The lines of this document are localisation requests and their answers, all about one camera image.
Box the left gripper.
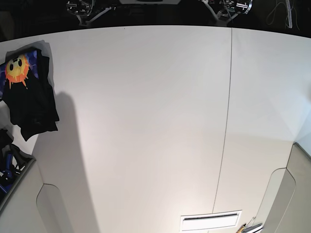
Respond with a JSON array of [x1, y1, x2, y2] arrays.
[[201, 0, 253, 25]]

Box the tools at bottom edge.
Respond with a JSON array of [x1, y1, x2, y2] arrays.
[[237, 217, 263, 233]]

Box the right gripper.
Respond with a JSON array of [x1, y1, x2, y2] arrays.
[[67, 0, 113, 26]]

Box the grey cable loops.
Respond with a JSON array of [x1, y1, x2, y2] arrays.
[[266, 0, 301, 30]]

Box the black T-shirt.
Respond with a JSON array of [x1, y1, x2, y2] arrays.
[[0, 47, 59, 141]]

